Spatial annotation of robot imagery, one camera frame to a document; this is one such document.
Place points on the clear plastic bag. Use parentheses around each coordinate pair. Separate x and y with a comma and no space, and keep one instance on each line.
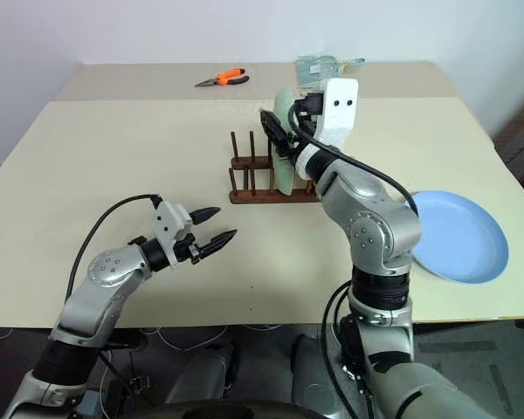
(314,67)

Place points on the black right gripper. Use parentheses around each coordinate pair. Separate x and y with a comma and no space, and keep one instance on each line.
(311,105)

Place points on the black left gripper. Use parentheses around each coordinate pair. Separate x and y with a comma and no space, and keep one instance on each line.
(188,251)

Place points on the pale green plate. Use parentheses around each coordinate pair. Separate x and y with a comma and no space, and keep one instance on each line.
(284,179)

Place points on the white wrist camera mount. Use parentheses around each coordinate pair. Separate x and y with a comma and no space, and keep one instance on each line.
(340,118)
(170,218)

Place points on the light blue plate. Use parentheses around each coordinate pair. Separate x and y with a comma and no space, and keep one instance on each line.
(458,235)

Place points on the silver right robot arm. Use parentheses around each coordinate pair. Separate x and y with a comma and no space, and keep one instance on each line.
(367,227)

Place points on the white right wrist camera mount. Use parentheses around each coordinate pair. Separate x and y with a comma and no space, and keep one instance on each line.
(340,118)

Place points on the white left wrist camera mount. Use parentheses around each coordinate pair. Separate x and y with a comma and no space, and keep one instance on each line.
(170,218)

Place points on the dark wooden dish rack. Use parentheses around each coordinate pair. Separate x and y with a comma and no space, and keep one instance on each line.
(253,197)

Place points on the dark ribbed furniture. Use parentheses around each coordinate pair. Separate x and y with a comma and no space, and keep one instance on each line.
(521,139)

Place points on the grey robot thigh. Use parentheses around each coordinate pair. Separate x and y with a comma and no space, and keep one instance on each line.
(314,371)
(203,375)

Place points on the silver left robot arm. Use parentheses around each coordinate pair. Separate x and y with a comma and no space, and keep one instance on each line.
(100,279)

